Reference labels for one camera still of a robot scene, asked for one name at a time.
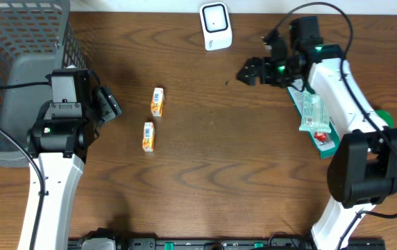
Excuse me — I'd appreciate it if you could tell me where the white barcode scanner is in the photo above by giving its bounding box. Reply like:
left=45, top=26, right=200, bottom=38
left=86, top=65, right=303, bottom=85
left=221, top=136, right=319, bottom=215
left=199, top=2, right=233, bottom=51

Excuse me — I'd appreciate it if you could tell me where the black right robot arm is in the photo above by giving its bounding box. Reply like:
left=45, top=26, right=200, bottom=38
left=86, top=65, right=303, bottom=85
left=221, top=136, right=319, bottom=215
left=237, top=28, right=397, bottom=249

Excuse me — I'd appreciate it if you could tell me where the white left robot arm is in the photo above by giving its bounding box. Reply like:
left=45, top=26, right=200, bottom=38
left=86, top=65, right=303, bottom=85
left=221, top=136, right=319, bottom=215
left=18, top=86, right=121, bottom=249

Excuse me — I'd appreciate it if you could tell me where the green 3M package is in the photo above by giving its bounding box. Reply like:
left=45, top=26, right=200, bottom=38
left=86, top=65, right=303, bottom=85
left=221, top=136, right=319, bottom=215
left=287, top=79, right=340, bottom=158

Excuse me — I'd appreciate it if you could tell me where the small orange carton box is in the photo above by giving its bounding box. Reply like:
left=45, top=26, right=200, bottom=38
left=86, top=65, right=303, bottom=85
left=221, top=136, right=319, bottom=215
left=151, top=87, right=164, bottom=117

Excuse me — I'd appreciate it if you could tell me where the red stick packet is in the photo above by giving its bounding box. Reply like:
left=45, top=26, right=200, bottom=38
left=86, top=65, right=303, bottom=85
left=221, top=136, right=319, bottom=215
left=314, top=132, right=328, bottom=143

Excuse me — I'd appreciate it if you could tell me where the mint green wipes packet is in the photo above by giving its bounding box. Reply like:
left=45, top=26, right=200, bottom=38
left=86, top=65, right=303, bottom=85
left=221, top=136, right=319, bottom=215
left=299, top=91, right=331, bottom=133

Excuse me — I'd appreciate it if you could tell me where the green lid white jar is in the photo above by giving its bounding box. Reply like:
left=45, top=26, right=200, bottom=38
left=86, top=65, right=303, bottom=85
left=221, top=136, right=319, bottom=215
left=376, top=110, right=394, bottom=128

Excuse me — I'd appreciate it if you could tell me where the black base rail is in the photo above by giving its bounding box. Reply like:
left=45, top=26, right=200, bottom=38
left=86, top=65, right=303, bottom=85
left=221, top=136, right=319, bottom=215
left=68, top=237, right=387, bottom=250

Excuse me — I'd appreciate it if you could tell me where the grey plastic mesh basket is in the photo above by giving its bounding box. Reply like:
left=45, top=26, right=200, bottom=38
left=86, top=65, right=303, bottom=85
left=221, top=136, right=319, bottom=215
left=0, top=0, right=86, bottom=167

